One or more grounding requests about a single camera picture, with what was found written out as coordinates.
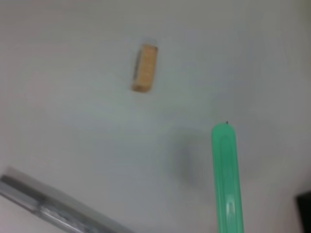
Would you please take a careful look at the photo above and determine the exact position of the green pen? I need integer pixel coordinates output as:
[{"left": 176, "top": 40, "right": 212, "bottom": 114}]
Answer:
[{"left": 210, "top": 122, "right": 245, "bottom": 233}]

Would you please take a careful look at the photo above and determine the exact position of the small tan eraser block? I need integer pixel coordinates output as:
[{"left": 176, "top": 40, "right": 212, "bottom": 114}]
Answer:
[{"left": 131, "top": 43, "right": 159, "bottom": 93}]

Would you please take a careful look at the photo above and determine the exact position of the grey pen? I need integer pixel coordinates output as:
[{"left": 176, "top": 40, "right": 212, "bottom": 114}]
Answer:
[{"left": 0, "top": 173, "right": 133, "bottom": 233}]

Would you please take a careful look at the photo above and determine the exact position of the black mesh pen holder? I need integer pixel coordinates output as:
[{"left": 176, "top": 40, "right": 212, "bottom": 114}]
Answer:
[{"left": 295, "top": 191, "right": 311, "bottom": 233}]

